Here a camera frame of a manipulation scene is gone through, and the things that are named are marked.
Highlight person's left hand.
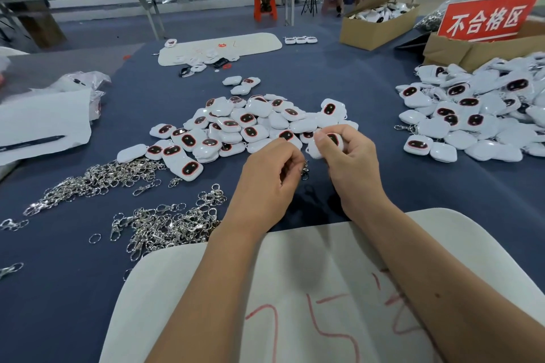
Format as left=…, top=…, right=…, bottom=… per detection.
left=223, top=137, right=306, bottom=240

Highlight person's right hand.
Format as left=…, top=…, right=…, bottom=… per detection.
left=313, top=124, right=393, bottom=223

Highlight white tag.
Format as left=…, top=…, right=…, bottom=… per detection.
left=307, top=130, right=346, bottom=161

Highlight person's left forearm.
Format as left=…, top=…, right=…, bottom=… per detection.
left=146, top=226, right=282, bottom=363

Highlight person's right forearm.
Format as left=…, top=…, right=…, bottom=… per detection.
left=349, top=201, right=545, bottom=363

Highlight white foam board red marks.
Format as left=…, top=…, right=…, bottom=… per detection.
left=99, top=208, right=545, bottom=363

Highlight open cardboard box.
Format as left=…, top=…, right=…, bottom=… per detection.
left=339, top=0, right=427, bottom=52

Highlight long white foam board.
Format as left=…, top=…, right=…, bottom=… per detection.
left=157, top=32, right=284, bottom=67

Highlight flat brown cardboard box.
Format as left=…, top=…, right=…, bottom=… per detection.
left=423, top=22, right=545, bottom=73

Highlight red plastic stool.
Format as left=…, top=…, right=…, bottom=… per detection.
left=253, top=0, right=279, bottom=23

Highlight red sign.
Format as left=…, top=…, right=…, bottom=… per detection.
left=438, top=0, right=540, bottom=43

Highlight white paper sheet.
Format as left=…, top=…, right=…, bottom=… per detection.
left=0, top=90, right=93, bottom=166

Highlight black pen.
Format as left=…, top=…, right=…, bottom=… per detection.
left=0, top=134, right=66, bottom=154

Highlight white plastic bag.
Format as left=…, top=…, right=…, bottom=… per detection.
left=0, top=46, right=29, bottom=60

